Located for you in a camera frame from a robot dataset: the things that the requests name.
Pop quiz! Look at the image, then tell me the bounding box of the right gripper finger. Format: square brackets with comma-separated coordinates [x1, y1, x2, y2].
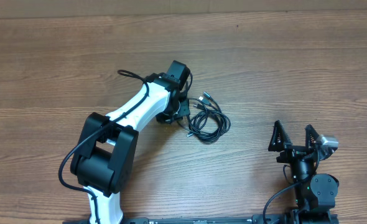
[268, 120, 292, 152]
[305, 124, 319, 149]

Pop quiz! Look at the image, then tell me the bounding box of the thin black cable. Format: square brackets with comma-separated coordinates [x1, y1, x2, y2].
[186, 91, 232, 144]

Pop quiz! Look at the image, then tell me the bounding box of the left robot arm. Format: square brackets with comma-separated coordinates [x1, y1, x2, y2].
[64, 61, 192, 223]

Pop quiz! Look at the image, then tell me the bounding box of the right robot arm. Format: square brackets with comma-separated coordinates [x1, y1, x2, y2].
[262, 120, 340, 223]

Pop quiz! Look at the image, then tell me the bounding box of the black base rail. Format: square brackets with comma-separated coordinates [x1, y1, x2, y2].
[62, 213, 340, 224]

